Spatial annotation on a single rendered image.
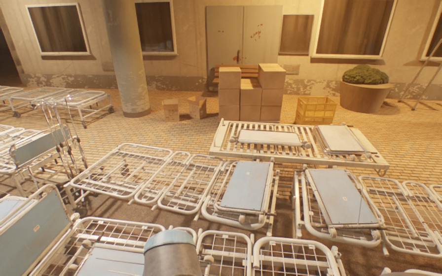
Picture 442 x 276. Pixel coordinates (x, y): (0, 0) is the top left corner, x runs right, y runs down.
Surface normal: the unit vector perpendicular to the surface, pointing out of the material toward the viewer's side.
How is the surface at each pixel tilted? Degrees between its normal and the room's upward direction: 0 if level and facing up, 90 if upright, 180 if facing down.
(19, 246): 90
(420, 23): 90
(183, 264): 23
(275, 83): 90
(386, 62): 90
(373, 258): 0
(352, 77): 73
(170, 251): 1
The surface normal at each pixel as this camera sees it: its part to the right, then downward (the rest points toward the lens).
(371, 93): -0.24, 0.61
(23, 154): 0.96, 0.13
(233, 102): 0.02, 0.46
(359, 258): 0.00, -0.89
